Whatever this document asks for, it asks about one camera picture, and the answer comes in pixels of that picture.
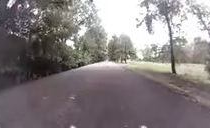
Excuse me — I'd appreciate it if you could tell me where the distant tree cluster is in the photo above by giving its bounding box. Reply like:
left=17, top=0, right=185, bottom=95
left=107, top=33, right=138, bottom=64

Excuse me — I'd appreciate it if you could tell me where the dark asphalt road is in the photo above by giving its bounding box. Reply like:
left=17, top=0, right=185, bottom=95
left=0, top=60, right=210, bottom=128

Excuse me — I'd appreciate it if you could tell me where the tall thin tree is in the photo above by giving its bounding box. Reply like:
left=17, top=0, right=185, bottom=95
left=136, top=0, right=189, bottom=75

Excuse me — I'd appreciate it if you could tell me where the distant row of trees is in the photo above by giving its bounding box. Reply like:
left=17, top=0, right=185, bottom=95
left=139, top=36, right=210, bottom=65

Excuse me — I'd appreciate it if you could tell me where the dirt verge strip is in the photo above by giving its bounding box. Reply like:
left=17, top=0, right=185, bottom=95
left=121, top=63, right=210, bottom=113

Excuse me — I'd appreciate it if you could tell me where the grass field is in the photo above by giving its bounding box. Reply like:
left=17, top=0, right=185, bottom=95
left=125, top=60, right=210, bottom=85

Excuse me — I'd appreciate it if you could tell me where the dark fence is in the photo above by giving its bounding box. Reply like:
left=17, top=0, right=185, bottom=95
left=0, top=31, right=61, bottom=90

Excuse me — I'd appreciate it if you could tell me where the leaning tree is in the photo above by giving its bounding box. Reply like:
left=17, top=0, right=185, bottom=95
left=187, top=0, right=210, bottom=83

